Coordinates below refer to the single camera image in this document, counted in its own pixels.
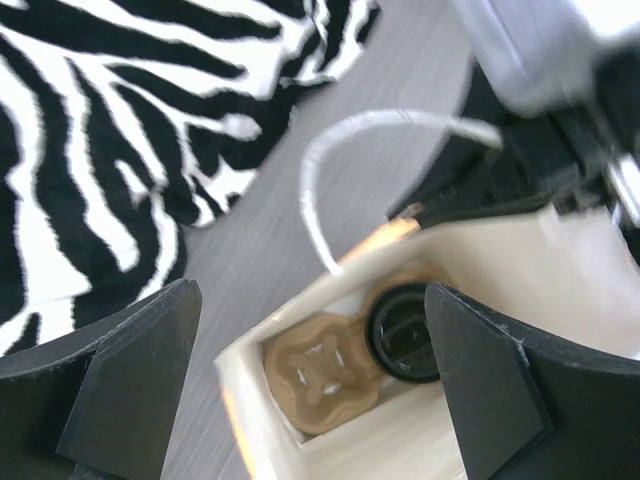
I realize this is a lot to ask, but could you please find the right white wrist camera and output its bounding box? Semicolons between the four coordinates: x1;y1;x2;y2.
449;0;640;119

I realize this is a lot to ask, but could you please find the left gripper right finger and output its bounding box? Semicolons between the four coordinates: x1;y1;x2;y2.
425;283;639;479

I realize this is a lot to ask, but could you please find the single cardboard cup carrier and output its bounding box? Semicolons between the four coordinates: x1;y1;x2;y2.
263;264;449;436

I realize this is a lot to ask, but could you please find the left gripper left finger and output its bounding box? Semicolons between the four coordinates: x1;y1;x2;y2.
1;279;202;479

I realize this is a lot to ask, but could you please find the black plastic cup lid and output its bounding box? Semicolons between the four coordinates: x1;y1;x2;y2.
365;282;440;384

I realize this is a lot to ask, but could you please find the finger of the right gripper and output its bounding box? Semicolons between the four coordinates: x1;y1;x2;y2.
388;64;555;229

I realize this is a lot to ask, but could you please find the zebra print pillow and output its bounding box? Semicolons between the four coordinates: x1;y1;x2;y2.
1;1;381;355

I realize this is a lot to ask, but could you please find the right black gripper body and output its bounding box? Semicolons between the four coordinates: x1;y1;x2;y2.
499;49;639;229

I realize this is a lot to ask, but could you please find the brown paper takeout bag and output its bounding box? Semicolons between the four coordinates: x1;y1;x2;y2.
216;102;639;479

